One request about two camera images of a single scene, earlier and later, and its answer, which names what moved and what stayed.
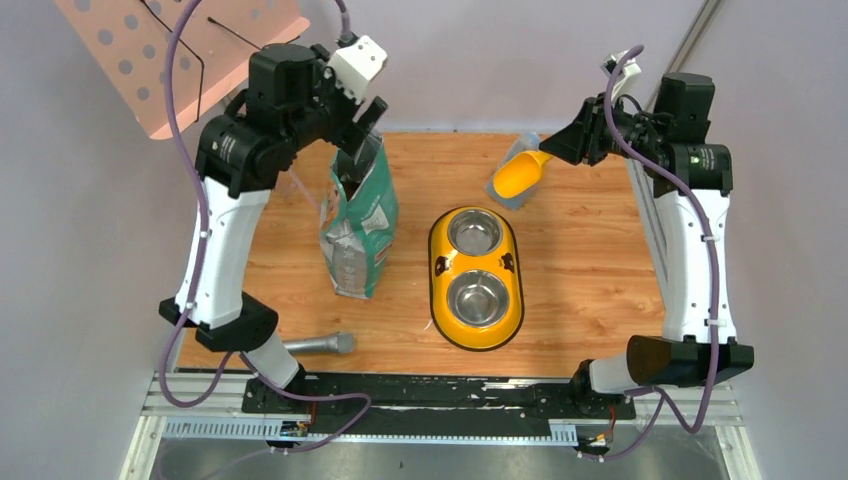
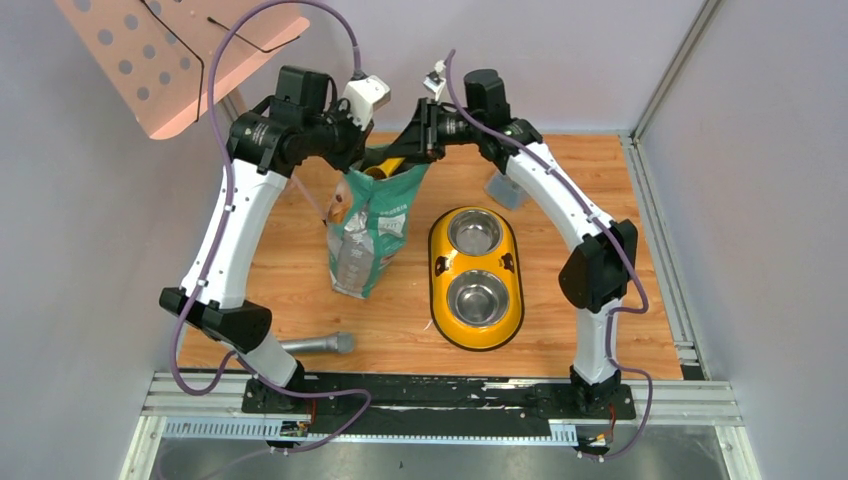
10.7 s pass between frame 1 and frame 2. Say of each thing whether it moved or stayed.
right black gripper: moved
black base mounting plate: stayed
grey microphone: stayed
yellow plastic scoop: moved
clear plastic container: stayed
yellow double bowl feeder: stayed
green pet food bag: moved
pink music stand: stayed
